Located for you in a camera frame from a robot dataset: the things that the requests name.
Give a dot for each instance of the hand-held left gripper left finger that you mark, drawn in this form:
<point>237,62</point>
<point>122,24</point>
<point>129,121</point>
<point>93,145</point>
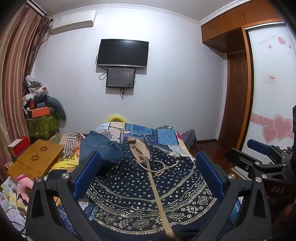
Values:
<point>89,172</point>

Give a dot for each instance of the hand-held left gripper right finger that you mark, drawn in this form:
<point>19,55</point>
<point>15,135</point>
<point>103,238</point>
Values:
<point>209,175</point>

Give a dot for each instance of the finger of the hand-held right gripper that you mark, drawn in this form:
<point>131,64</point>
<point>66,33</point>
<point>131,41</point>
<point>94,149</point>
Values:
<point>238,157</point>
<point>257,147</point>

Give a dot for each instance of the yellow cloth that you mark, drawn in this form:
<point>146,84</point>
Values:
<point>64,163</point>

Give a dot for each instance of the blue denim jeans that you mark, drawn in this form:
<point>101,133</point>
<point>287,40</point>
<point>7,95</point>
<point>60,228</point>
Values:
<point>99,148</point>

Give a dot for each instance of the striped beige cloth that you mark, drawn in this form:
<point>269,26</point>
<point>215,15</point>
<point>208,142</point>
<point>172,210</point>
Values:
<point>69,143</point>

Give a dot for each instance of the grey purple cloth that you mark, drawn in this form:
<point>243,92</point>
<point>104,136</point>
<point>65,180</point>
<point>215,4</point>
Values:
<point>190,138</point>

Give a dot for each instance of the brown wooden door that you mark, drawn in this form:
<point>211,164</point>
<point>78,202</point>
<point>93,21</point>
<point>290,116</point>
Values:
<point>235,97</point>

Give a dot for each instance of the wooden lap desk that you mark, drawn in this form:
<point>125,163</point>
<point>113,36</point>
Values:
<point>34,160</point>

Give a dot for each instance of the green box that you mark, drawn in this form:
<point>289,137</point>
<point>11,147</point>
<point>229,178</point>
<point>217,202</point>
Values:
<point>41,127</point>

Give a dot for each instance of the pink toy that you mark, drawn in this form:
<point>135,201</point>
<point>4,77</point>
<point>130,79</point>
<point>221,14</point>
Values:
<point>24,185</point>

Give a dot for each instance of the red box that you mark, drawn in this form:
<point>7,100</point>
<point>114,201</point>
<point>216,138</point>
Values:
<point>20,147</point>

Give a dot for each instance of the grey stuffed pillow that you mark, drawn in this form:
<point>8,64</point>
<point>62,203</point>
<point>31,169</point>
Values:
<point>57,106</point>

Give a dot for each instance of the orange box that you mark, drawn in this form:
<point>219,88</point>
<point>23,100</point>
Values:
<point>40,112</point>

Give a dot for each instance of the pile of papers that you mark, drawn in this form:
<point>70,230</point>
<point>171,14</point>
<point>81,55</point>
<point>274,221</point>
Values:
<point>9,187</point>

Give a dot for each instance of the pile of clutter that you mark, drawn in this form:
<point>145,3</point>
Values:
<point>34,90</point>

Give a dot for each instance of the wooden overhead cabinet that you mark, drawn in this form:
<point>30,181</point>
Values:
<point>222,34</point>

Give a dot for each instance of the striped brown curtain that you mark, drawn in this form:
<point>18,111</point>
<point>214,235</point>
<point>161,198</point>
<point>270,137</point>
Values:
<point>16,69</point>

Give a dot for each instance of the white air conditioner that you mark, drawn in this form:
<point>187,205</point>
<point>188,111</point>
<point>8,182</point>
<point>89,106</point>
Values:
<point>71,22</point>

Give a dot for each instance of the small black wall monitor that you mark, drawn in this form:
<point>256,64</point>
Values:
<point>120,77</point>

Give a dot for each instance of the black wall television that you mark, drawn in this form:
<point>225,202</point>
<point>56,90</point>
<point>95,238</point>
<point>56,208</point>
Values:
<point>122,53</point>

